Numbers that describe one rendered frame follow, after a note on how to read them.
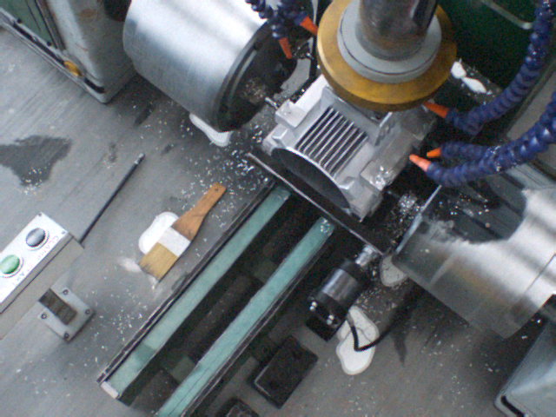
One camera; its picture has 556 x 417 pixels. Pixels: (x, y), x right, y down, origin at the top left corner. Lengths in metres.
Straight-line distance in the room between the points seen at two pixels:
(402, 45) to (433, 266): 0.31
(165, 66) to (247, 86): 0.12
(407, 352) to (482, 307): 0.29
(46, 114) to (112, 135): 0.13
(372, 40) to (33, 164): 0.74
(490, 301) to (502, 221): 0.11
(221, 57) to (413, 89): 0.29
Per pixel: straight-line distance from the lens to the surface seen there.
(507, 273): 1.05
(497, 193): 1.05
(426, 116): 1.20
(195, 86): 1.15
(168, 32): 1.15
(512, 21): 1.17
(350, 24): 1.00
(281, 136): 1.11
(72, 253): 1.13
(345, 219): 1.14
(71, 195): 1.43
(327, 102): 1.12
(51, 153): 1.47
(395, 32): 0.93
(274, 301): 1.21
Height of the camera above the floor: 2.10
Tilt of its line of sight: 70 degrees down
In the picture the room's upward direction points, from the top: 5 degrees clockwise
